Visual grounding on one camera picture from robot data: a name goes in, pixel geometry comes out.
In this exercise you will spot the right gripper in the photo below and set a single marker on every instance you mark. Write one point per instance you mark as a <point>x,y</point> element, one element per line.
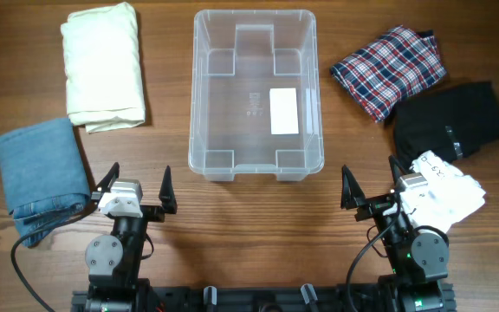
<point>352,199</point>

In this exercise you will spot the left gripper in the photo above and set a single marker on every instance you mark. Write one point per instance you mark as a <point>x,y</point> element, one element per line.
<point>155,212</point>

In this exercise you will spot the white printed garment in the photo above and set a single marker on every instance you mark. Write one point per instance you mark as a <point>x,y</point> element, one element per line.
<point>449,196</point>

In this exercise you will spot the blue jeans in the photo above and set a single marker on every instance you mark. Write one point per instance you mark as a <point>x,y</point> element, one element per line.
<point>44,180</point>

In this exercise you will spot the black garment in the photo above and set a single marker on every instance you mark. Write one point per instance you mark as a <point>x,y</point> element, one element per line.
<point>453,123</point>

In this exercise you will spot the cream cloth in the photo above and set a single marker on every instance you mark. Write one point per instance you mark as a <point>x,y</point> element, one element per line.
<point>104,86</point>

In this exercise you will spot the red blue plaid shirt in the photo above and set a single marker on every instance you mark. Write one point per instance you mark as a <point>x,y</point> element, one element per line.
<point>394,67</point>

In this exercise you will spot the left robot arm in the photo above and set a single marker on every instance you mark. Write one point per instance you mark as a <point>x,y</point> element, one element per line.
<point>114,260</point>

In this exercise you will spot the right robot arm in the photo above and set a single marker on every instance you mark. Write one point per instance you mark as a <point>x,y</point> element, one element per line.
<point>418,255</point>

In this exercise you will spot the white label in container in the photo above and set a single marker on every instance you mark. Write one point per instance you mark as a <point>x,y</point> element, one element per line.
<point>283,111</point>

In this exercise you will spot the clear plastic storage container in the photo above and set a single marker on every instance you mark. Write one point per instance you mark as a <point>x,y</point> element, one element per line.
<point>238,56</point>

